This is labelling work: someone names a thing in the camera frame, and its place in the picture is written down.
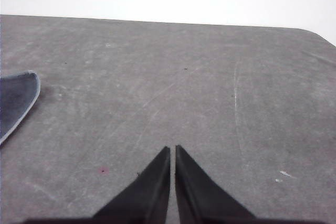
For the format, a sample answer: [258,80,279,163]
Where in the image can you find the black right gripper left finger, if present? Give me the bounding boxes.
[93,146,171,221]

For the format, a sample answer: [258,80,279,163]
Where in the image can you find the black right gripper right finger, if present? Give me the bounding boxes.
[175,145,256,221]

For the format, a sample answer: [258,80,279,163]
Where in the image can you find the purple towel with grey hem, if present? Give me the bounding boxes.
[0,70,41,145]

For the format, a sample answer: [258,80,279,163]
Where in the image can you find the grey table cloth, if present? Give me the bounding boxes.
[0,14,336,224]

